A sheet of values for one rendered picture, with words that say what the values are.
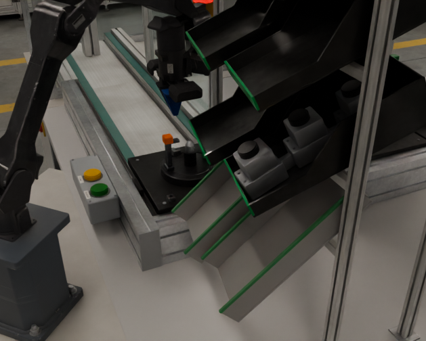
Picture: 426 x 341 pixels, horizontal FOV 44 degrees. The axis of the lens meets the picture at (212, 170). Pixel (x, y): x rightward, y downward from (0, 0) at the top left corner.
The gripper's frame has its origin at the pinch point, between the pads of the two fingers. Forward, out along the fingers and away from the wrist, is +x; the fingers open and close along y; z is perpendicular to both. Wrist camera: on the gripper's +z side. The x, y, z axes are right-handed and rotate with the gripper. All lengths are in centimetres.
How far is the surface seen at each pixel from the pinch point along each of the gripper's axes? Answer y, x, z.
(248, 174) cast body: -45.2, -9.4, -5.0
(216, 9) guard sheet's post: 17.4, -13.1, 17.7
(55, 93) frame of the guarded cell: 80, 28, -17
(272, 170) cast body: -45.5, -9.3, -1.3
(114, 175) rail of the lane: 6.1, 19.3, -14.1
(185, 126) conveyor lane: 26.2, 21.8, 11.5
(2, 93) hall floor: 309, 120, -36
